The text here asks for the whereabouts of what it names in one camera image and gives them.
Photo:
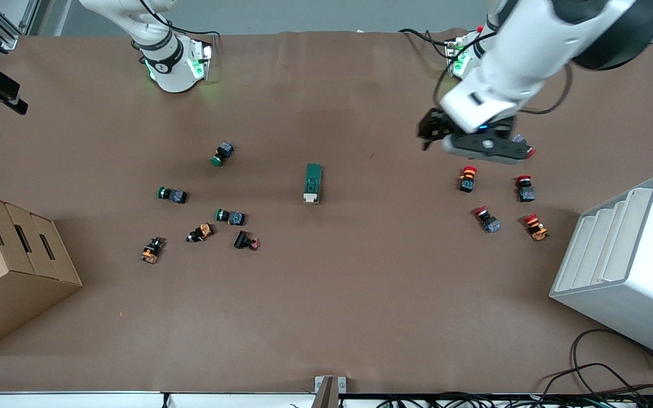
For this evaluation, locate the red button orange body switch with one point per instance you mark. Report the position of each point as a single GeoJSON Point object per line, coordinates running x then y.
{"type": "Point", "coordinates": [537, 231]}
{"type": "Point", "coordinates": [467, 182]}

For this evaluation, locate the green load switch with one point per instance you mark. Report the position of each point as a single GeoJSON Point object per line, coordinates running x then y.
{"type": "Point", "coordinates": [312, 178]}

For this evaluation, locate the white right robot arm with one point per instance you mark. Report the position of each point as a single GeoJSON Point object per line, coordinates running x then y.
{"type": "Point", "coordinates": [170, 73]}

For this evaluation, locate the red push button switch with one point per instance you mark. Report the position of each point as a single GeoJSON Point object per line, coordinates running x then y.
{"type": "Point", "coordinates": [491, 225]}
{"type": "Point", "coordinates": [531, 152]}
{"type": "Point", "coordinates": [526, 194]}

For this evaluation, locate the brown cardboard box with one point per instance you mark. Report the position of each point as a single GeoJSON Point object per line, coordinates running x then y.
{"type": "Point", "coordinates": [9, 294]}

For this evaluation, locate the white plastic sorting rack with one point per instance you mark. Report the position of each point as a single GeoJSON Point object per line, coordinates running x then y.
{"type": "Point", "coordinates": [632, 306]}

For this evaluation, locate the green push button switch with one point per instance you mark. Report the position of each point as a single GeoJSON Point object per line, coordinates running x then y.
{"type": "Point", "coordinates": [234, 217]}
{"type": "Point", "coordinates": [223, 152]}
{"type": "Point", "coordinates": [176, 196]}

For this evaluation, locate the black switch with pink tip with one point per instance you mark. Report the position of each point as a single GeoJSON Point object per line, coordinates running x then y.
{"type": "Point", "coordinates": [242, 240]}

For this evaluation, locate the orange black small switch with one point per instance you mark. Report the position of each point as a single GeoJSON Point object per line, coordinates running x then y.
{"type": "Point", "coordinates": [204, 230]}

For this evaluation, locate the metal bracket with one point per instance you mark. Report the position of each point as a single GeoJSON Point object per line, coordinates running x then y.
{"type": "Point", "coordinates": [326, 394]}

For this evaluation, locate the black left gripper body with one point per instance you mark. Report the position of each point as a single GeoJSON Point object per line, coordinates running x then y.
{"type": "Point", "coordinates": [432, 127]}

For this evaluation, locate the brown table mat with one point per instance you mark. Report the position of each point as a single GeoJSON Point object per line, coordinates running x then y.
{"type": "Point", "coordinates": [360, 283]}

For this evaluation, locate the orange black selector switch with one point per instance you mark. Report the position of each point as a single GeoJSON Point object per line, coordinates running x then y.
{"type": "Point", "coordinates": [151, 253]}

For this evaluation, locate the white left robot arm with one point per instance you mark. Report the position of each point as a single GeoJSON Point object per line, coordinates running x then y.
{"type": "Point", "coordinates": [519, 62]}

